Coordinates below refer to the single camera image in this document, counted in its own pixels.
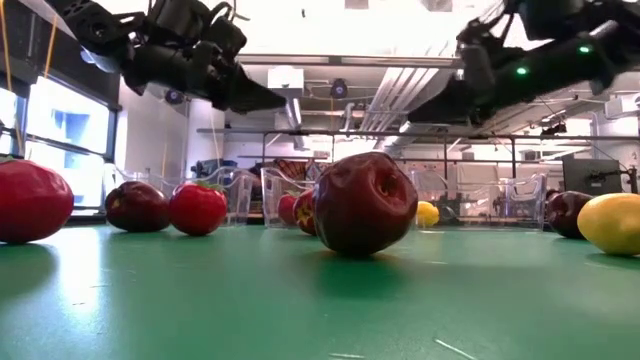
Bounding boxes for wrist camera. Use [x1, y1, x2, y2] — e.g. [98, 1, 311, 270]
[215, 12, 250, 57]
[458, 42, 497, 94]

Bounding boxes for white round pillar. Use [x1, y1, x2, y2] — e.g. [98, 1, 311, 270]
[187, 97, 226, 176]

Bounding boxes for dented dark red apple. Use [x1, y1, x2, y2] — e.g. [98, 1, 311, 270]
[312, 151, 419, 257]

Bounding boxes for red and yellow apple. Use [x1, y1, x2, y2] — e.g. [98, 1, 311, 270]
[292, 188, 319, 237]

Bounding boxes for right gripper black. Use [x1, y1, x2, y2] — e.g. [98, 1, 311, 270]
[408, 47, 561, 125]

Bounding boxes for black room monitor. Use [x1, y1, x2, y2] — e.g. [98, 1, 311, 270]
[562, 158, 624, 196]

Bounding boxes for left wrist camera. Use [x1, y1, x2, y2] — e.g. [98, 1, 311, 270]
[215, 12, 250, 57]

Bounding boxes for clear plastic bin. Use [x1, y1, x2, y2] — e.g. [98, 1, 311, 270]
[102, 163, 259, 229]
[259, 166, 416, 230]
[410, 169, 549, 232]

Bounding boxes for bright window dark frame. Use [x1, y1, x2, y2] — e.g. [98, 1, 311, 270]
[0, 74, 112, 211]

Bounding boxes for white air conditioner unit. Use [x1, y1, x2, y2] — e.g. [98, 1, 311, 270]
[603, 94, 640, 120]

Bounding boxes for white ceiling light box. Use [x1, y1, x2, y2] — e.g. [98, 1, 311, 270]
[267, 65, 305, 91]

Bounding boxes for green table mat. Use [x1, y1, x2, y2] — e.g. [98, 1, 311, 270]
[0, 222, 640, 360]

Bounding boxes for red strawberry toy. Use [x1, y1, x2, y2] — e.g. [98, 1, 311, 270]
[168, 180, 229, 237]

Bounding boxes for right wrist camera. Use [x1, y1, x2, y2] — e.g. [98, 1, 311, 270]
[458, 42, 497, 94]

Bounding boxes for white ceiling ducts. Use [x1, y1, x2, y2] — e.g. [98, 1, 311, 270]
[359, 67, 454, 151]

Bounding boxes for black pipe rack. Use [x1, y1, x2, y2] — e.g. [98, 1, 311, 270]
[197, 127, 640, 180]

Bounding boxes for yellow lemon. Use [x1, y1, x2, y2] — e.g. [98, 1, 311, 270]
[416, 200, 441, 229]
[577, 192, 640, 257]

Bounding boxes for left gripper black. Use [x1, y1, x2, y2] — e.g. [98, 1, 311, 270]
[123, 43, 287, 112]

